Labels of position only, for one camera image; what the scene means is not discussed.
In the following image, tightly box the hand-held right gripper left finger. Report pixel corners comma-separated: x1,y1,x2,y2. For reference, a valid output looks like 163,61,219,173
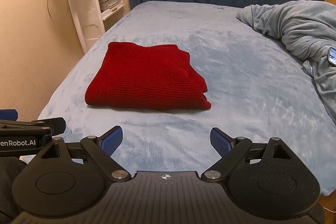
26,126,132,183

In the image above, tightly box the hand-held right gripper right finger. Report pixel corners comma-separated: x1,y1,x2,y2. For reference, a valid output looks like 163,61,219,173
201,127,307,183

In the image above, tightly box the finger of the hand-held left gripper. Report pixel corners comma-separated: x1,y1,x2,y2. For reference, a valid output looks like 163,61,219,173
0,117,67,136
0,109,19,122

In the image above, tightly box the red knitted cardigan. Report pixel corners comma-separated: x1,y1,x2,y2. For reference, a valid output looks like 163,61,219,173
85,42,212,111

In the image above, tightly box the person's dark clothing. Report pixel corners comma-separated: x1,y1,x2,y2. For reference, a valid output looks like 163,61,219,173
0,157,27,217

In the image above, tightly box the bed with blue fleece sheet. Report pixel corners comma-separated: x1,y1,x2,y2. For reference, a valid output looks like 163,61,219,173
38,1,336,197

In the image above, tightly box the grey-blue fleece blanket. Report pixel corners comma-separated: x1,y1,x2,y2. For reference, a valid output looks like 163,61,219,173
236,0,336,126

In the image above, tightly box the smartphone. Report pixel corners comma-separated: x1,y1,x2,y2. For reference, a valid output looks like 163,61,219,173
328,47,336,66

